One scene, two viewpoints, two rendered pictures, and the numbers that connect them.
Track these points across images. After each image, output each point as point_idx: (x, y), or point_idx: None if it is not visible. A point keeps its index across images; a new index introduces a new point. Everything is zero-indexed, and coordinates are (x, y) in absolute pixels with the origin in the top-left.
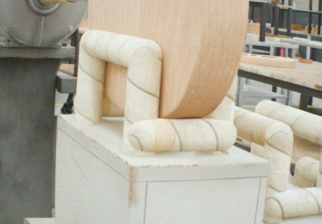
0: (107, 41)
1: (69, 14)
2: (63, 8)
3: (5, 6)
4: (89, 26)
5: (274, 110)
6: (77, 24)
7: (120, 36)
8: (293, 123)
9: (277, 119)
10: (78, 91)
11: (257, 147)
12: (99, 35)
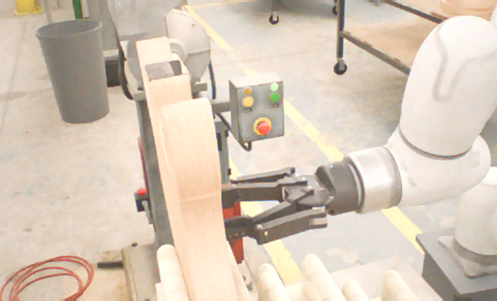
0: (166, 290)
1: (195, 65)
2: (188, 62)
3: (138, 68)
4: (169, 220)
5: (313, 275)
6: (203, 70)
7: (172, 294)
8: (324, 300)
9: (314, 286)
10: (162, 286)
11: (306, 288)
12: (164, 270)
